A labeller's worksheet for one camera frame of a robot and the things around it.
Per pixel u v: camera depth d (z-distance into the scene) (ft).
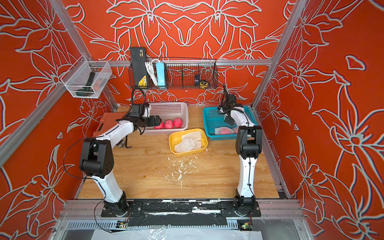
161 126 3.26
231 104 2.50
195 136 3.11
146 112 2.60
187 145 2.80
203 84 3.08
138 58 2.82
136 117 2.46
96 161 1.60
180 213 2.39
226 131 3.11
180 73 3.20
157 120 2.91
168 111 3.70
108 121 3.47
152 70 2.83
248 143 1.91
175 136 3.21
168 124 3.30
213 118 3.61
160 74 2.96
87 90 2.66
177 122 3.32
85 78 2.99
